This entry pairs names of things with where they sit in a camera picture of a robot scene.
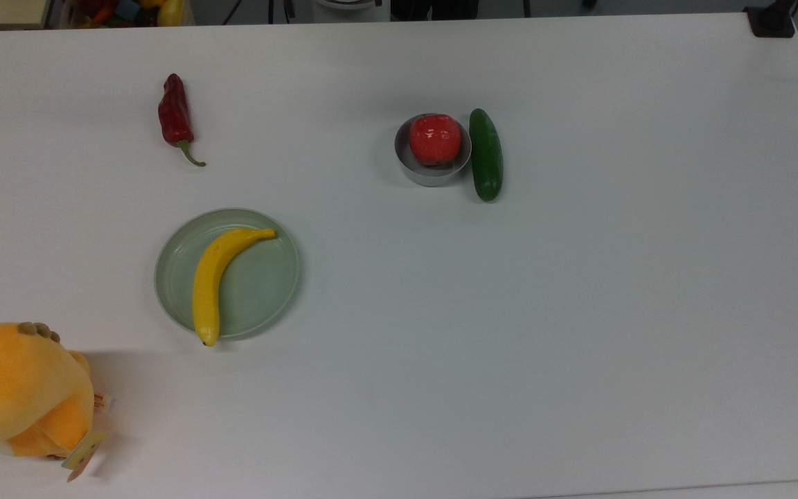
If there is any yellow banana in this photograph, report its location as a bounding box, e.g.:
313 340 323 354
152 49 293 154
192 227 278 348

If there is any red apple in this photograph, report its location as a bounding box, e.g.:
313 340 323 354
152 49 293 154
409 114 463 167

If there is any round metal bowl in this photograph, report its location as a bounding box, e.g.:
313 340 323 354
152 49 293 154
394 114 473 188

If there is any orange plush duck toy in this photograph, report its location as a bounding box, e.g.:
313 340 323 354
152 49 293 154
0 322 105 462

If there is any red chili pepper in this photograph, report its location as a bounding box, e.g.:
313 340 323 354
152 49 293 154
157 73 207 168

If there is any pale green plastic plate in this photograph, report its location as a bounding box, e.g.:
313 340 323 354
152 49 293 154
154 208 301 340

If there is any black table clamp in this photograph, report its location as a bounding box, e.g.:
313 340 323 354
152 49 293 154
743 0 797 39

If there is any dark green cucumber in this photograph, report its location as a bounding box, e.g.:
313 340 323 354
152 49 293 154
469 108 504 203

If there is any paper tag on plush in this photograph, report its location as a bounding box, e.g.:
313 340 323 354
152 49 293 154
61 431 107 483

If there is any box of colourful toys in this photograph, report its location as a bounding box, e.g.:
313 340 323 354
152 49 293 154
60 0 195 29

